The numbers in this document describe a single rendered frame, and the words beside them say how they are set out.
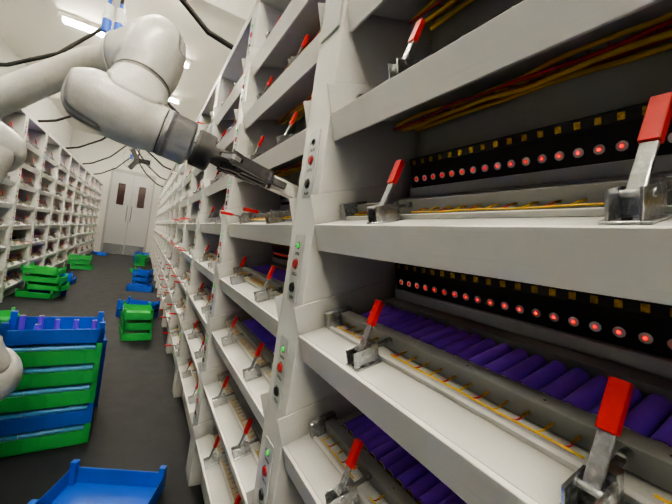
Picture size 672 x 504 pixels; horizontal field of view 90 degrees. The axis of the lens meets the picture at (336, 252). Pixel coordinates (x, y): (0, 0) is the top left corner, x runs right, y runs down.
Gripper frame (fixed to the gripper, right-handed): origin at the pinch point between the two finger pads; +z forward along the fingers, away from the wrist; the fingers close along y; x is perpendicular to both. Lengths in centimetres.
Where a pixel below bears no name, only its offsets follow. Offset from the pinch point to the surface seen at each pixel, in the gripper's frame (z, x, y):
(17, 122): -142, -31, 328
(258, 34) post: -12, -58, 48
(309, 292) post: 3.8, 20.0, -22.1
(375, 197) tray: 10.3, -0.5, -22.4
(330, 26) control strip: -7.3, -26.6, -17.7
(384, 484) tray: 14, 40, -41
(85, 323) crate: -30, 67, 103
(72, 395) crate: -24, 89, 84
